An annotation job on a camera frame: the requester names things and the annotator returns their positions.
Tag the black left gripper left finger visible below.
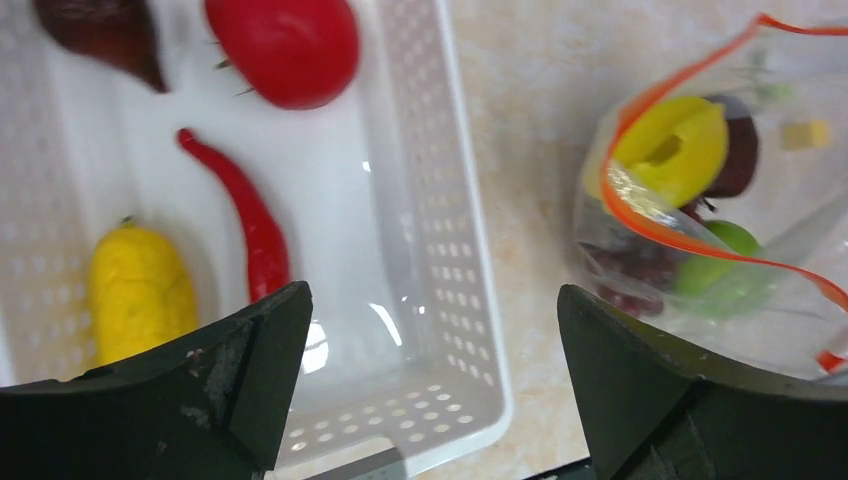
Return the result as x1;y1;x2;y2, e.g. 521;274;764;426
1;281;313;479

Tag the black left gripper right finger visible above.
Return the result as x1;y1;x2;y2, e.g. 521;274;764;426
557;285;847;479

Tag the yellow corn cob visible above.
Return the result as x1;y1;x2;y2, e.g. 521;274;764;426
88;216;200;365

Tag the dark red grape bunch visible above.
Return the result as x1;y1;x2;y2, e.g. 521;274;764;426
573;196;692;320

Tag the green apple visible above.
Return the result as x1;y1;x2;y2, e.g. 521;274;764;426
673;256;773;319

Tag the red chili pepper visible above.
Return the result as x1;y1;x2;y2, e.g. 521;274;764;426
176;128;292;303

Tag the clear orange-zip bag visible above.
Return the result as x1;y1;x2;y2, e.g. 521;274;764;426
581;15;847;385

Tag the red tomato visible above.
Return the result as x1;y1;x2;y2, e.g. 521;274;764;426
204;0;361;110

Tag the dark maroon fig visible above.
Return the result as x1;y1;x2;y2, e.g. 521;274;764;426
31;0;169;94

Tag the white perforated plastic basket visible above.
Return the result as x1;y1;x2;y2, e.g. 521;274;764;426
1;1;512;479

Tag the yellow cube block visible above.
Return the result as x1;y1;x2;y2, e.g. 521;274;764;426
781;120;830;151

